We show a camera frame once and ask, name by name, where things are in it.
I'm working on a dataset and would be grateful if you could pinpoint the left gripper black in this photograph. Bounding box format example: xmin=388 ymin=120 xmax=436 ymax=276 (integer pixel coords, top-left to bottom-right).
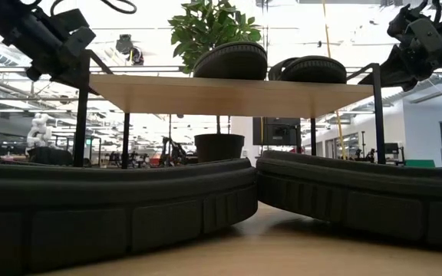
xmin=12 ymin=15 xmax=102 ymax=96

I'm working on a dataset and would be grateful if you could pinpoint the black foam slide sandal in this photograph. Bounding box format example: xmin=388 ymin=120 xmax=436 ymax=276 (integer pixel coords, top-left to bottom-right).
xmin=0 ymin=156 xmax=259 ymax=276
xmin=255 ymin=149 xmax=442 ymax=252
xmin=268 ymin=55 xmax=348 ymax=84
xmin=193 ymin=41 xmax=269 ymax=81

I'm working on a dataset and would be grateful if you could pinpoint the black ceiling-hung device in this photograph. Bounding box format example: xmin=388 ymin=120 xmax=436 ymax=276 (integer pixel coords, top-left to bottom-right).
xmin=115 ymin=33 xmax=145 ymax=66

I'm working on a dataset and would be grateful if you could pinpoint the green board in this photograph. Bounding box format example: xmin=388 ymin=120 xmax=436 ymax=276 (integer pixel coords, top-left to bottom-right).
xmin=404 ymin=159 xmax=436 ymax=169

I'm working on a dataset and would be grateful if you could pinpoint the black monitor screen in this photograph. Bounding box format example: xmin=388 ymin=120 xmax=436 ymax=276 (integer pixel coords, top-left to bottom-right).
xmin=252 ymin=117 xmax=302 ymax=146

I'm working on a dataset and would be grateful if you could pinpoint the green plant in black pot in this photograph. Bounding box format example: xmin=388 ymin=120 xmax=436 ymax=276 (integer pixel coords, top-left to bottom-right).
xmin=167 ymin=0 xmax=263 ymax=164

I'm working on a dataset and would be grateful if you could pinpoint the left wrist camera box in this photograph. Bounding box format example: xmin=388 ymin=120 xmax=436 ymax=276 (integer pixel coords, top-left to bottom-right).
xmin=54 ymin=9 xmax=97 ymax=58

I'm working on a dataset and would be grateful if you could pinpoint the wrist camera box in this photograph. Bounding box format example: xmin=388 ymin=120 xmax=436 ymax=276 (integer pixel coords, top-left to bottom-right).
xmin=388 ymin=2 xmax=439 ymax=53
xmin=54 ymin=9 xmax=97 ymax=58

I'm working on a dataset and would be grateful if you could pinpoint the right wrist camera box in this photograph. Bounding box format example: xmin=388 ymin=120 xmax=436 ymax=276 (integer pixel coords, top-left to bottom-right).
xmin=388 ymin=2 xmax=439 ymax=53

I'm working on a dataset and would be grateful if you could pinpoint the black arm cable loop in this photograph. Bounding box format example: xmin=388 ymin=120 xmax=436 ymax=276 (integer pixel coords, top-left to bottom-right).
xmin=50 ymin=0 xmax=137 ymax=15

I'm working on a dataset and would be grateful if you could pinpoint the wooden shelf with black frame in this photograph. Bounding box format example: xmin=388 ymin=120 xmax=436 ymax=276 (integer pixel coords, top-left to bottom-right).
xmin=72 ymin=48 xmax=386 ymax=169

